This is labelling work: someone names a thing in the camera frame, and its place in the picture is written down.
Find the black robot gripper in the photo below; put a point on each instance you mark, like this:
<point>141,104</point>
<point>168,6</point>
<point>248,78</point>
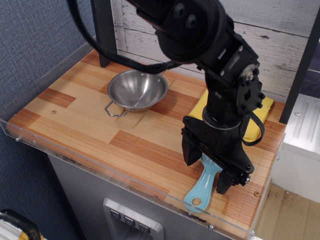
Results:
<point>222,143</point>

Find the light blue dish brush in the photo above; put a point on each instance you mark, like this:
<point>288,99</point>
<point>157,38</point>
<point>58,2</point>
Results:
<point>198,198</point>

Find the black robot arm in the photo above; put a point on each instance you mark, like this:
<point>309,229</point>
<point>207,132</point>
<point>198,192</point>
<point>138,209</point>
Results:
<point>200,32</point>

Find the small steel pan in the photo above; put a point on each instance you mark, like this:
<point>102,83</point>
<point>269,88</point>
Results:
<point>136,91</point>

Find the folded yellow cloth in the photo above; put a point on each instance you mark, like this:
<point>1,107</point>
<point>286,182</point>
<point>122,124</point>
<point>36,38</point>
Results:
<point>252,132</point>

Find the white ridged counter unit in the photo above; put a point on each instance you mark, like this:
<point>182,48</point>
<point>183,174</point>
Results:
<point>297,167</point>

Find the silver dispenser button panel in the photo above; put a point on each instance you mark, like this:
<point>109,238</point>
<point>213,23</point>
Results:
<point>128,224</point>

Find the grey toy fridge cabinet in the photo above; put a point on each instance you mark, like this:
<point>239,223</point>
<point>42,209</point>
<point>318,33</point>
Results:
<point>86,192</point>

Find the yellow object at corner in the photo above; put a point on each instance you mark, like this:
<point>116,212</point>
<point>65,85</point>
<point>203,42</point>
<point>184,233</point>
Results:
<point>25,236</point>

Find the black left frame post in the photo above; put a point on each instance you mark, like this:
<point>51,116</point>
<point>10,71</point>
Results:
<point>104,25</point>

